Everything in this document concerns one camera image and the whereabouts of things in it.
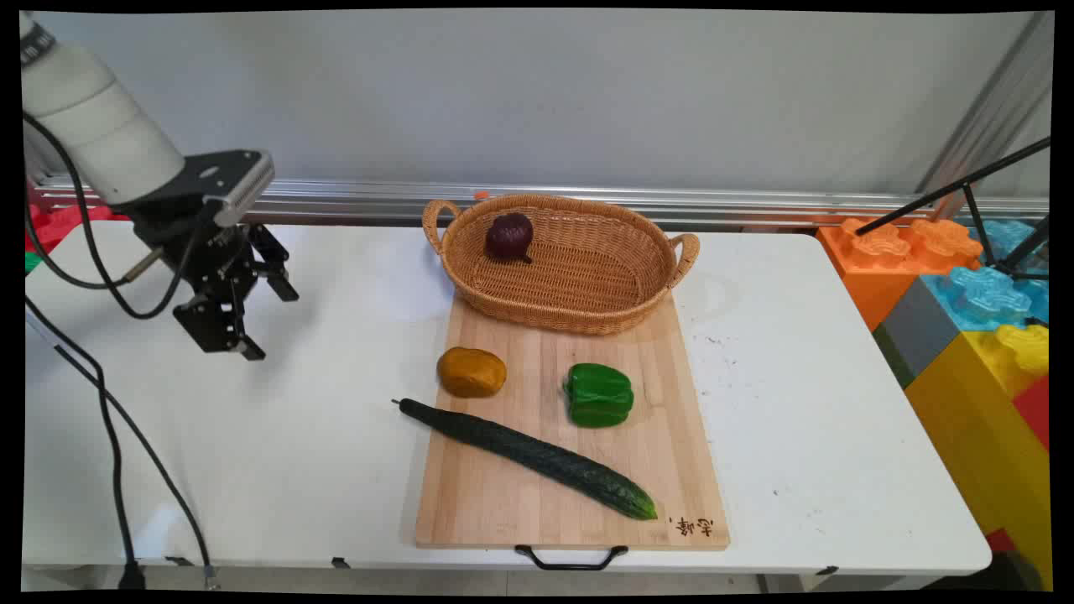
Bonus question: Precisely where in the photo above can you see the black cutting board handle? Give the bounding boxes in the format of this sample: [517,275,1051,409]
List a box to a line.
[514,544,629,572]

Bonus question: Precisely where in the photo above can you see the orange foam block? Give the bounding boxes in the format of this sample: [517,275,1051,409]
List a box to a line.
[816,217,985,333]

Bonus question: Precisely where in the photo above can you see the black cable with silver connector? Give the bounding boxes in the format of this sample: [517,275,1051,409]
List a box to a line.
[23,294,222,591]

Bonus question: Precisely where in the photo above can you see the wooden cutting board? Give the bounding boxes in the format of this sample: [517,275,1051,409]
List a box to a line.
[414,294,731,552]

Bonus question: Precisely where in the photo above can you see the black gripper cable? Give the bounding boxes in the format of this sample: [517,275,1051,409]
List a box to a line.
[23,197,166,291]

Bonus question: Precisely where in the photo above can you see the black tripod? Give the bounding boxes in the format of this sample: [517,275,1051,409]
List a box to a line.
[855,136,1052,283]

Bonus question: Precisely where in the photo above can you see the orange-brown potato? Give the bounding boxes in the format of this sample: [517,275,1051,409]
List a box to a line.
[436,346,508,399]

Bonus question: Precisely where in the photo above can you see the green bell pepper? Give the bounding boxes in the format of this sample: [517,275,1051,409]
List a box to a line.
[562,362,635,430]

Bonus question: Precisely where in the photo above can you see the black grey wrist camera mount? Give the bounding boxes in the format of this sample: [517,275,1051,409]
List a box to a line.
[126,149,276,230]

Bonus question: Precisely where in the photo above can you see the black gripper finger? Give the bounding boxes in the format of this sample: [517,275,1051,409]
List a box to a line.
[173,293,268,362]
[247,222,300,304]

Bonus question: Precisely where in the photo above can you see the aluminium rail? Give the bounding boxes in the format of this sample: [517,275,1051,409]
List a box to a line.
[29,174,1050,233]

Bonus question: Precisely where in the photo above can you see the blue foam block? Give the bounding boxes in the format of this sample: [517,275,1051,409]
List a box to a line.
[920,219,1051,333]

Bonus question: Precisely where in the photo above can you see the black cable with black plug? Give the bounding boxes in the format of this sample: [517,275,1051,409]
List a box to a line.
[23,317,146,591]

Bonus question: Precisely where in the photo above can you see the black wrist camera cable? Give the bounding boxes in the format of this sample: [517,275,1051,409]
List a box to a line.
[23,112,202,321]

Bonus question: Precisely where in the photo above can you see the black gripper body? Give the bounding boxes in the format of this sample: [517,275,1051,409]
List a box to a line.
[133,206,261,310]

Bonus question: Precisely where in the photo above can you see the red foam piece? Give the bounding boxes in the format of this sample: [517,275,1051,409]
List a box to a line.
[24,203,128,254]

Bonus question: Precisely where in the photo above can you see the grey foam block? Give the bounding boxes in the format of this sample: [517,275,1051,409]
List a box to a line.
[872,276,962,389]

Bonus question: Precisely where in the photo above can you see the oval wicker basket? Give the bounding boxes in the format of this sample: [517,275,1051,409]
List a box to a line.
[421,194,701,337]

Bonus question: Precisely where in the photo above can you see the long dark green cucumber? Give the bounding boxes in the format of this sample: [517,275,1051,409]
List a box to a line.
[392,398,659,522]

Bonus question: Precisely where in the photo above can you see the red foam block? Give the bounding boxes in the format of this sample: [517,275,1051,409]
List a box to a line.
[1012,374,1051,451]

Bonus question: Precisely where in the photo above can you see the purple onion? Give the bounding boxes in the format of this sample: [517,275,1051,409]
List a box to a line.
[485,212,535,264]

